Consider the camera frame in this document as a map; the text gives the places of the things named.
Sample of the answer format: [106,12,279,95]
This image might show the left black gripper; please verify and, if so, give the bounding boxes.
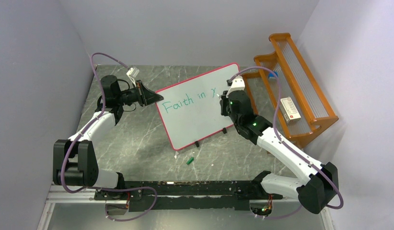
[117,80,163,107]

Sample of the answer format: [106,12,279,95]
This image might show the pink-framed whiteboard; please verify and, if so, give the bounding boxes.
[156,63,240,150]

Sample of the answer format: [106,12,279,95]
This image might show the green marker cap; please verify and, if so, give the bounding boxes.
[186,157,194,165]

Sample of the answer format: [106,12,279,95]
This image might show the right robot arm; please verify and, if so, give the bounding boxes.
[220,90,344,214]

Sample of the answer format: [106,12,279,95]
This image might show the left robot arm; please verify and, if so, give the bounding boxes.
[53,75,163,199]

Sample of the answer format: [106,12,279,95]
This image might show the blue eraser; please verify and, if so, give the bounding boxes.
[268,71,278,78]

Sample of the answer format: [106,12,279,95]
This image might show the orange wooden tiered rack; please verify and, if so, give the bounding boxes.
[242,33,338,148]

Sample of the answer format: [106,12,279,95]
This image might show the white red box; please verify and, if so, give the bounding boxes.
[280,97,301,123]

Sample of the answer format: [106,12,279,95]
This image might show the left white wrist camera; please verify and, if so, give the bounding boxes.
[126,67,139,87]

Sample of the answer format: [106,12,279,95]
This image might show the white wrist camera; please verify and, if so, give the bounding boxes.
[226,77,245,97]
[126,67,139,87]

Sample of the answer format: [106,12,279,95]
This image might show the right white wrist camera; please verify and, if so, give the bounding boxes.
[226,77,245,97]

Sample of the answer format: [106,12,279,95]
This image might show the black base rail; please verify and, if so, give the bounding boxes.
[94,181,283,212]

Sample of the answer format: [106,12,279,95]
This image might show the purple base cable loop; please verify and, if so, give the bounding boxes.
[98,186,158,222]

